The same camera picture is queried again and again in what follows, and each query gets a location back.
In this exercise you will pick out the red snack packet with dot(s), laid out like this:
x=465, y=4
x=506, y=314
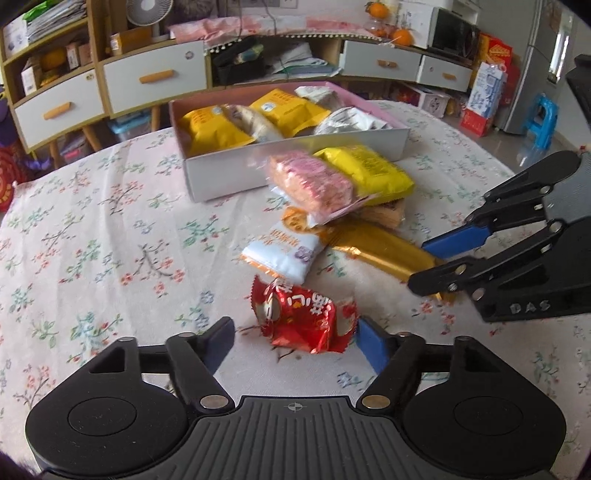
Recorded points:
x=300, y=314

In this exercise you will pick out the beige cracker packet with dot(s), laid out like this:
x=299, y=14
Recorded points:
x=258, y=127
x=388, y=214

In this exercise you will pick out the orange fruit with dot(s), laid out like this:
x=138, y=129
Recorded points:
x=376, y=10
x=401, y=37

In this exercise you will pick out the orange cardboard box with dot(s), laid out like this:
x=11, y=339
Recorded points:
x=131, y=41

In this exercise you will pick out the red gift bag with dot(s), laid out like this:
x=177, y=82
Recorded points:
x=9, y=180

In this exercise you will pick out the pink cardboard box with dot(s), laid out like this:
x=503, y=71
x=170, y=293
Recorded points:
x=221, y=177

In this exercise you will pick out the wooden shelf cabinet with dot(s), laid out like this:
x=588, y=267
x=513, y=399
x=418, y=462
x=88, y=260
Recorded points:
x=99, y=92

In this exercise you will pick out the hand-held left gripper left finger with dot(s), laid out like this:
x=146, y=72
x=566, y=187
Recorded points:
x=221, y=341

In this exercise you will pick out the red gift box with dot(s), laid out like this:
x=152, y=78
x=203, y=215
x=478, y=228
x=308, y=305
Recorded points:
x=495, y=50

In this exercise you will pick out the white drawer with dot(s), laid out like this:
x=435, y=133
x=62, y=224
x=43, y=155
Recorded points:
x=46, y=129
x=152, y=97
x=369, y=53
x=455, y=74

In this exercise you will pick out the pink cloth runner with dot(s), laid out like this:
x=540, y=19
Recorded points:
x=286, y=25

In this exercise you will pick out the silver refrigerator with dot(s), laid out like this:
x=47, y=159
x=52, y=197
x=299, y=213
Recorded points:
x=535, y=64

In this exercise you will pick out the white orange snack packet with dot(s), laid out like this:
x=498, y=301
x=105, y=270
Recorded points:
x=281, y=258

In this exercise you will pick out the pink puffed rice packet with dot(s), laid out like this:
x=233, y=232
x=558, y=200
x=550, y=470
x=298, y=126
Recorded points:
x=309, y=180

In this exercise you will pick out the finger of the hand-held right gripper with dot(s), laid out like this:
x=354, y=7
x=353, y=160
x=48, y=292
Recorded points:
x=438, y=279
x=457, y=240

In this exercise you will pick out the blue plastic stool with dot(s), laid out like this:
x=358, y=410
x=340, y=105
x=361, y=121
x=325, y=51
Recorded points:
x=545, y=113

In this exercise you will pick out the loose paper pile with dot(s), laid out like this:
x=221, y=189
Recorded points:
x=300, y=60

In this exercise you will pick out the white red toy box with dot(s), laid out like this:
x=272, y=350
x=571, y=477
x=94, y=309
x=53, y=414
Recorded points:
x=429, y=100

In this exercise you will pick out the wooden low cabinet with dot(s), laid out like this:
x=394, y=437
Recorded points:
x=332, y=60

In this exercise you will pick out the white printed snack packet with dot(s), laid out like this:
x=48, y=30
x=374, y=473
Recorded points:
x=351, y=121

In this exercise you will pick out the white desk fan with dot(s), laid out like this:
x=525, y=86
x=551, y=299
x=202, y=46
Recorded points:
x=143, y=11

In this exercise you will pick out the blue lid plastic bin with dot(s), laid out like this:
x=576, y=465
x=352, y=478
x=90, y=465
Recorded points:
x=129, y=129

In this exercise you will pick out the blue white carton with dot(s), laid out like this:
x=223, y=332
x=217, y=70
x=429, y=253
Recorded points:
x=485, y=97

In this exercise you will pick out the white microwave oven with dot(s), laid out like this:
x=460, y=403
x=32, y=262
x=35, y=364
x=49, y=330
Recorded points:
x=455, y=32

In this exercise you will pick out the black storage box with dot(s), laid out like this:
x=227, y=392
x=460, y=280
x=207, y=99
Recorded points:
x=231, y=71

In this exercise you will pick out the floral tablecloth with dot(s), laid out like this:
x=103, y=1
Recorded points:
x=92, y=258

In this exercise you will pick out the gold bar snack packet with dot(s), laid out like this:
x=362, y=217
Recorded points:
x=383, y=249

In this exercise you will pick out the small white box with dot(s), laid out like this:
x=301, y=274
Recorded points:
x=30, y=78

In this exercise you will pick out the yellow black-text snack packet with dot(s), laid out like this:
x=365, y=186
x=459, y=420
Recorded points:
x=369, y=170

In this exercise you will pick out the large orange-yellow snack packet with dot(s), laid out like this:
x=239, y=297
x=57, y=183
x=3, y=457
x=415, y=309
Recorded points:
x=212, y=129

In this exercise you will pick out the stacked paper folders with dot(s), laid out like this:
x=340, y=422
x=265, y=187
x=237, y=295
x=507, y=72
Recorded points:
x=55, y=21

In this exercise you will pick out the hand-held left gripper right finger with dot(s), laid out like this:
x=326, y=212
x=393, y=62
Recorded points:
x=371, y=344

